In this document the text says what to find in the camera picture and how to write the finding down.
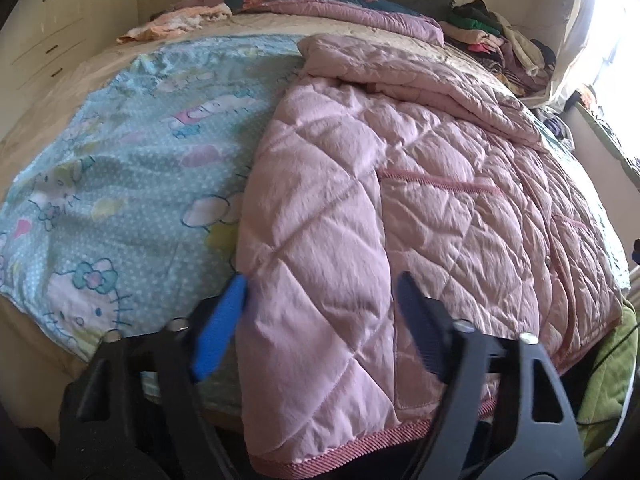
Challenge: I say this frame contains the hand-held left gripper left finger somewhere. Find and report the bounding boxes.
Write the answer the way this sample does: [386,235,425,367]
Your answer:
[59,274,249,480]

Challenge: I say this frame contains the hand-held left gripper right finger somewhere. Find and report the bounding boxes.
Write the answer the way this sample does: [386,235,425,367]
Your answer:
[396,271,587,480]

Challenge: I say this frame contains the pink quilted jacket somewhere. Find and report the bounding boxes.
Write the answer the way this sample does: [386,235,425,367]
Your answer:
[235,34,625,467]

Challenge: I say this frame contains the bag of dark clothes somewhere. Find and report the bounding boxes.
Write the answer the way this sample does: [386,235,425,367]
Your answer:
[540,115,576,148]

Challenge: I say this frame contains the clothes on windowsill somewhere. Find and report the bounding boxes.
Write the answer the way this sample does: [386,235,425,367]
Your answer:
[575,87,640,171]

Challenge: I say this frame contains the pile of mixed clothes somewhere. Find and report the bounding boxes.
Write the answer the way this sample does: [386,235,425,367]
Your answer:
[440,0,558,98]

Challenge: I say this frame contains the blue cartoon printed blanket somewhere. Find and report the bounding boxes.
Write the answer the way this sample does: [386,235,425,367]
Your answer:
[0,35,631,411]

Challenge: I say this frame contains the green fuzzy cloth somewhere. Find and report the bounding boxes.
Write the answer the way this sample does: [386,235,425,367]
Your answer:
[575,300,640,456]

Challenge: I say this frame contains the white curtain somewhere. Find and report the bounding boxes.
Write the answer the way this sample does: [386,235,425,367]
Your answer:
[545,0,601,108]

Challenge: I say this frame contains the bed with beige sheet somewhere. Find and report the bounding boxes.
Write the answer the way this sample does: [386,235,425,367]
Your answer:
[0,10,631,431]

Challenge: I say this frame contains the mauve quilt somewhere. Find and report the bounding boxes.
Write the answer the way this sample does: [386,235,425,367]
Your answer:
[187,0,447,45]

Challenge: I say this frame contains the peach and white garment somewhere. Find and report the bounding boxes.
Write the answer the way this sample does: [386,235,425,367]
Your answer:
[117,4,232,43]

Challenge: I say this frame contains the cream wardrobe with drawers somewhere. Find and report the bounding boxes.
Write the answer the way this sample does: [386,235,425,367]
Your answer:
[0,0,151,111]

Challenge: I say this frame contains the bright window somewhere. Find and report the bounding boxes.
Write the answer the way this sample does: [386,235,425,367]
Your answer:
[585,0,640,161]

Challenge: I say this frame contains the thin black cable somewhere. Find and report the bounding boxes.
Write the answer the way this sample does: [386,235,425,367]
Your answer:
[575,325,640,428]

